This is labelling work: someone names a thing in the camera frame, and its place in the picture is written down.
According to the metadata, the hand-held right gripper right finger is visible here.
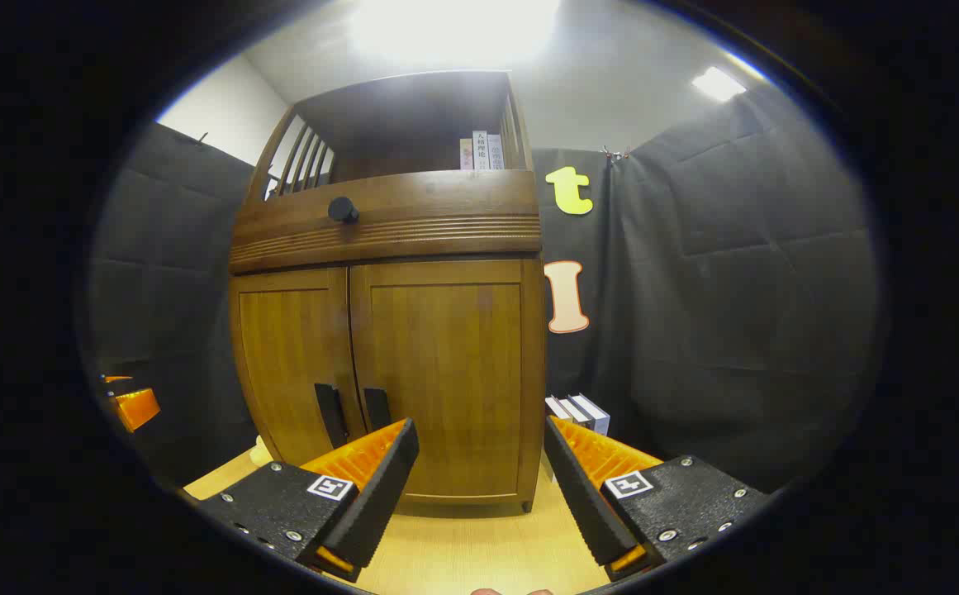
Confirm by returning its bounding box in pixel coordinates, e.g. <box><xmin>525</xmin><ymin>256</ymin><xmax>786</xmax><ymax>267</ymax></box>
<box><xmin>544</xmin><ymin>415</ymin><xmax>773</xmax><ymax>582</ymax></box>

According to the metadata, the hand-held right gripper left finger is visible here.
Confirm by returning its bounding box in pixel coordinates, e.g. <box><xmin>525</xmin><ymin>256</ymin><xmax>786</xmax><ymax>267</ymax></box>
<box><xmin>198</xmin><ymin>417</ymin><xmax>420</xmax><ymax>583</ymax></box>

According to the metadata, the black door handle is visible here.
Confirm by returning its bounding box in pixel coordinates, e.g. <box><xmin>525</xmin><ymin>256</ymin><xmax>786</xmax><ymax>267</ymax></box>
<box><xmin>363</xmin><ymin>387</ymin><xmax>393</xmax><ymax>432</ymax></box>
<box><xmin>315</xmin><ymin>383</ymin><xmax>350</xmax><ymax>450</ymax></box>

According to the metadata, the wooden cabinet door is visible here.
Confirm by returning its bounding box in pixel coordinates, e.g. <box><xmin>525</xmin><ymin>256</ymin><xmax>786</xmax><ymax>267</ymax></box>
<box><xmin>349</xmin><ymin>259</ymin><xmax>548</xmax><ymax>507</ymax></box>
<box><xmin>230</xmin><ymin>267</ymin><xmax>367</xmax><ymax>468</ymax></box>

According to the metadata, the wooden double-door shoe cabinet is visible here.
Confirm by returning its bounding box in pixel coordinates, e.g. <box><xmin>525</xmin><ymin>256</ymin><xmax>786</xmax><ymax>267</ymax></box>
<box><xmin>228</xmin><ymin>70</ymin><xmax>548</xmax><ymax>517</ymax></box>

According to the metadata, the black backdrop cloth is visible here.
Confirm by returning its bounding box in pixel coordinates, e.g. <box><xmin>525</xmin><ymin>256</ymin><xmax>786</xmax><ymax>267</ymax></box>
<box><xmin>87</xmin><ymin>83</ymin><xmax>881</xmax><ymax>497</ymax></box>

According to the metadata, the wooden ribbed drawer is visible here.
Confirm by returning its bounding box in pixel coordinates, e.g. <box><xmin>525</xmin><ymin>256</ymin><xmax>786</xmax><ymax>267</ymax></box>
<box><xmin>229</xmin><ymin>169</ymin><xmax>543</xmax><ymax>276</ymax></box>

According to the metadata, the small rectangular ceiling light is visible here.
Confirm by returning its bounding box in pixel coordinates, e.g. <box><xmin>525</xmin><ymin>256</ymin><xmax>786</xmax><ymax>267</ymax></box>
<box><xmin>691</xmin><ymin>66</ymin><xmax>748</xmax><ymax>102</ymax></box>

